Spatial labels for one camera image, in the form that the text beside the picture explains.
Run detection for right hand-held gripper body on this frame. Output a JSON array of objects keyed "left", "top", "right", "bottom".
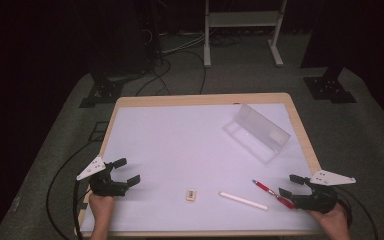
[{"left": 291, "top": 169, "right": 357, "bottom": 214}]

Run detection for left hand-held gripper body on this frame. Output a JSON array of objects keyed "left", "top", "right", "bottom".
[{"left": 76, "top": 155, "right": 129, "bottom": 198}]

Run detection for red pen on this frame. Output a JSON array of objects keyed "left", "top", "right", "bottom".
[{"left": 252, "top": 179, "right": 297, "bottom": 210}]

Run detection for white pen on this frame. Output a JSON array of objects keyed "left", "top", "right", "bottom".
[{"left": 219, "top": 191, "right": 269, "bottom": 211}]

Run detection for translucent plastic pencil case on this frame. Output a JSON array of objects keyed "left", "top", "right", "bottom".
[{"left": 222, "top": 103, "right": 292, "bottom": 166}]

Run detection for person's left hand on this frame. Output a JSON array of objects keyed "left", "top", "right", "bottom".
[{"left": 89, "top": 193, "right": 116, "bottom": 221}]

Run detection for person's right hand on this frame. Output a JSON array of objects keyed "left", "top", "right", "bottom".
[{"left": 308, "top": 203, "right": 351, "bottom": 234}]

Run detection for black stand base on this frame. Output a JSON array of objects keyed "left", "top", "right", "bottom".
[
  {"left": 78, "top": 74, "right": 125, "bottom": 109},
  {"left": 303, "top": 65, "right": 358, "bottom": 105}
]

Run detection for dark equipment rack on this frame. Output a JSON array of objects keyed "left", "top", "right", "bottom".
[{"left": 86, "top": 0, "right": 164, "bottom": 78}]

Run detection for white metal stand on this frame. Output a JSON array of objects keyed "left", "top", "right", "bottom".
[{"left": 203, "top": 0, "right": 288, "bottom": 69}]

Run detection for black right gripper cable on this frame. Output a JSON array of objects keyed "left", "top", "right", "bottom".
[{"left": 334, "top": 185, "right": 380, "bottom": 240}]

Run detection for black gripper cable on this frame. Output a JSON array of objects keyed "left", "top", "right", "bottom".
[
  {"left": 45, "top": 139, "right": 96, "bottom": 240},
  {"left": 334, "top": 185, "right": 380, "bottom": 240}
]

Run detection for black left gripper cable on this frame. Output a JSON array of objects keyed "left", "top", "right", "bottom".
[{"left": 45, "top": 139, "right": 96, "bottom": 240}]

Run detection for black floor cable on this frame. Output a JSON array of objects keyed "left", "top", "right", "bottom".
[
  {"left": 134, "top": 56, "right": 173, "bottom": 98},
  {"left": 171, "top": 49, "right": 208, "bottom": 96}
]

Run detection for white floor cables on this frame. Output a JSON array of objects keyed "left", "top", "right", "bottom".
[{"left": 160, "top": 32, "right": 206, "bottom": 56}]

